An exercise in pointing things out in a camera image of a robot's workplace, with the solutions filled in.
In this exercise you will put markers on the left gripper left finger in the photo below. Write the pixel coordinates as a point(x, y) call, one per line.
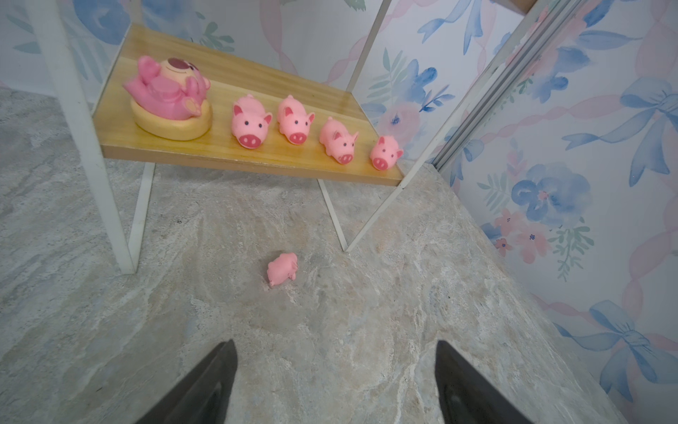
point(203, 395)

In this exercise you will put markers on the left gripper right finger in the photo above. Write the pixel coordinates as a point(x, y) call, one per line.
point(465, 395)

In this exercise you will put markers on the small pink pig toy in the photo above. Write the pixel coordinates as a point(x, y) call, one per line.
point(282, 269)

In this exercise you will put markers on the pink bear toy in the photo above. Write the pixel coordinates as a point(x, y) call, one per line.
point(170, 99)

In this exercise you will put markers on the wooden two-tier shelf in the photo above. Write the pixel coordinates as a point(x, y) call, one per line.
point(374, 66)

